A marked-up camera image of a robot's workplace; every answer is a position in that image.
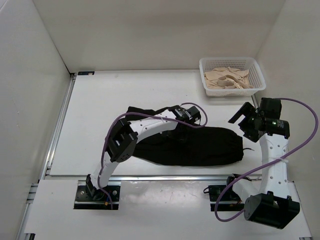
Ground silver right aluminium rail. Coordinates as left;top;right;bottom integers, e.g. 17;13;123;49
251;94;260;107

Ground beige trousers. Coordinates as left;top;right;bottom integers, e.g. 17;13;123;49
204;67;254;90

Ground small black label plate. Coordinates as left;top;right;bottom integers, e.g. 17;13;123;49
77;71;95;76

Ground black trousers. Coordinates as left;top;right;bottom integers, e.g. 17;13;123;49
124;105;255;167

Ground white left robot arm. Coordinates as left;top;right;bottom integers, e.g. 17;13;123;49
86;105;203;201

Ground white plastic basket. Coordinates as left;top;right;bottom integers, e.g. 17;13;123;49
199;57;266;97

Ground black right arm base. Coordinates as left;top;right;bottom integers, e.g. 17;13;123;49
203;184;246;212

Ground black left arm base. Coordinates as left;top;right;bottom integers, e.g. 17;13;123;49
73;182;121;211

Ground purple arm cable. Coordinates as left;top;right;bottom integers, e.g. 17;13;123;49
99;101;209;209
214;97;317;223

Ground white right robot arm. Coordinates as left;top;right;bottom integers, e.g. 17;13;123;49
224;98;300;229

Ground silver aluminium rail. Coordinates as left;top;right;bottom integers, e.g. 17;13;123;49
38;73;77;182
49;174;266;182
251;94;260;107

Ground silver front aluminium rail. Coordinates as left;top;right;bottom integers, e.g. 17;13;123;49
49;174;266;182

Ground silver left aluminium rail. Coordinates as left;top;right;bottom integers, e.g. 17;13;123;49
38;73;77;182

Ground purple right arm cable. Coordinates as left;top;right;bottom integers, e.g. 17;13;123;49
214;97;317;223

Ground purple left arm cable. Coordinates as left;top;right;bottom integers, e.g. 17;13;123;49
99;101;209;209

